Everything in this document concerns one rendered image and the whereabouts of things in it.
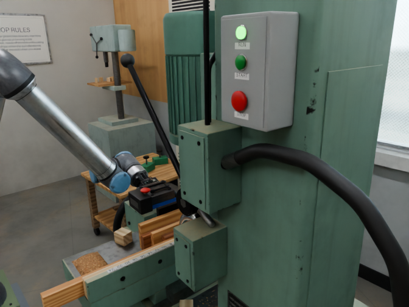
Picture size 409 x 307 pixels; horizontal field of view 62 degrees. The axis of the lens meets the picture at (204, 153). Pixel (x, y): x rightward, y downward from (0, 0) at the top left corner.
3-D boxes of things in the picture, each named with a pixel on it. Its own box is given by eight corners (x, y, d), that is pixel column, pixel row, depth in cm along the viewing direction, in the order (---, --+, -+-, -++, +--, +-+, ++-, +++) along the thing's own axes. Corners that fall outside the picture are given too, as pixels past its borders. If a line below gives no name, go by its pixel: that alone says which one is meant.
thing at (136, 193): (160, 190, 116) (159, 176, 114) (178, 202, 108) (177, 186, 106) (124, 202, 109) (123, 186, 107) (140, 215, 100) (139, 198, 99)
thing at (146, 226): (201, 222, 108) (201, 200, 105) (204, 223, 107) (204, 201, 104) (140, 247, 95) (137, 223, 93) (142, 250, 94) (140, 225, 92)
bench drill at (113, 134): (134, 175, 386) (120, 27, 336) (165, 192, 341) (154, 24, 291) (94, 187, 357) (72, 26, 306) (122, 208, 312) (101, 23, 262)
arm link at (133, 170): (125, 183, 152) (144, 178, 158) (129, 190, 149) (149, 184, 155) (126, 167, 147) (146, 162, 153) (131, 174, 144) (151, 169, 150)
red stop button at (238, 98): (234, 109, 52) (234, 89, 51) (248, 112, 50) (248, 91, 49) (229, 109, 52) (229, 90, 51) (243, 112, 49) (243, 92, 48)
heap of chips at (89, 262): (97, 251, 94) (96, 245, 93) (112, 269, 86) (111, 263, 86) (71, 261, 90) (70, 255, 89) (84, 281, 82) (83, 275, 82)
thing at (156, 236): (204, 227, 105) (204, 211, 103) (207, 229, 104) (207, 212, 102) (151, 250, 94) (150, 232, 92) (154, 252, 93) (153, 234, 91)
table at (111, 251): (213, 201, 135) (213, 187, 133) (272, 232, 112) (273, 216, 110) (53, 262, 100) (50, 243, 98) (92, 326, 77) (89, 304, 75)
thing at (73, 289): (255, 212, 113) (255, 201, 111) (260, 215, 111) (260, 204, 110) (43, 307, 74) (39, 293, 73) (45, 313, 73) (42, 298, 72)
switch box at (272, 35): (246, 116, 59) (248, 16, 54) (293, 125, 52) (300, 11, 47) (220, 121, 56) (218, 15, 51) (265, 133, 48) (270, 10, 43)
